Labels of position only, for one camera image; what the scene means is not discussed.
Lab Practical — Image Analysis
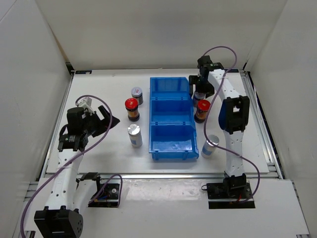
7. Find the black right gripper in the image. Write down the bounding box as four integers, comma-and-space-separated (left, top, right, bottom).
189, 75, 215, 99

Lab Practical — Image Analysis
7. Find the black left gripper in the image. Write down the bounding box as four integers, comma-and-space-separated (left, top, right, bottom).
81, 106, 119, 137

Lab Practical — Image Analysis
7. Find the grey-lid dark jar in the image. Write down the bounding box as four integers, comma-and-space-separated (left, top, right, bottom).
193, 91, 205, 107
131, 87, 143, 105

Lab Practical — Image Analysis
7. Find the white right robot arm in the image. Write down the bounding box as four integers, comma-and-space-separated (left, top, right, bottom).
189, 59, 250, 198

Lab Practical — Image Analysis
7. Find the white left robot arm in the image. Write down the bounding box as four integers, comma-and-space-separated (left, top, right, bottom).
34, 104, 120, 238

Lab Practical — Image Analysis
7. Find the right red-lid sauce jar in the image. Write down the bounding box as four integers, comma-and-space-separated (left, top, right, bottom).
194, 100, 211, 123

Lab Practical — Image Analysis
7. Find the red-lid sauce jar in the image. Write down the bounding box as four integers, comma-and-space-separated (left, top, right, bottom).
125, 98, 140, 121
194, 100, 211, 123

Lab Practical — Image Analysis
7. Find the left red-lid sauce jar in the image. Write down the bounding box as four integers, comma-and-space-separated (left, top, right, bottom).
125, 98, 140, 121

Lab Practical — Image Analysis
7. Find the left silver-lid spice bottle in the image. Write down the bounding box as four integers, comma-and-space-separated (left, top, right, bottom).
127, 124, 143, 148

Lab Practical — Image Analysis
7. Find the silver-lid spice bottle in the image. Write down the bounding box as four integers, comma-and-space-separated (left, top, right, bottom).
201, 134, 219, 159
127, 124, 143, 148

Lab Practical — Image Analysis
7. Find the blue three-compartment plastic bin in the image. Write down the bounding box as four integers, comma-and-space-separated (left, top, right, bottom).
149, 77, 199, 161

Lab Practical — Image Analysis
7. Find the right silver-lid spice bottle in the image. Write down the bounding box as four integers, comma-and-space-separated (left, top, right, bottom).
201, 134, 219, 159

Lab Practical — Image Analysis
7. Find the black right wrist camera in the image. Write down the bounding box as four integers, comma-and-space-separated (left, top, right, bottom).
197, 55, 213, 70

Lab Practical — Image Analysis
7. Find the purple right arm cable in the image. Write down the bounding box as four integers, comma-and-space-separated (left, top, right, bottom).
202, 45, 261, 204

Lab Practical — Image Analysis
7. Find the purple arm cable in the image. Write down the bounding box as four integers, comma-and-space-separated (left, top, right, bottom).
202, 45, 261, 204
19, 95, 123, 238

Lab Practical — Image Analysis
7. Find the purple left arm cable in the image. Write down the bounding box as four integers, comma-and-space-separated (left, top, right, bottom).
19, 95, 123, 238

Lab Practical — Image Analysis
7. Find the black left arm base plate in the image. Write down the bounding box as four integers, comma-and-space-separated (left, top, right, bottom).
88, 174, 123, 208

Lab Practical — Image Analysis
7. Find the aluminium front table rail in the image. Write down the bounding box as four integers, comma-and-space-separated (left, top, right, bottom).
42, 171, 281, 179

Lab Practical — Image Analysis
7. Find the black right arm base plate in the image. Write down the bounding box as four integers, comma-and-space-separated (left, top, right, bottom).
201, 182, 255, 209

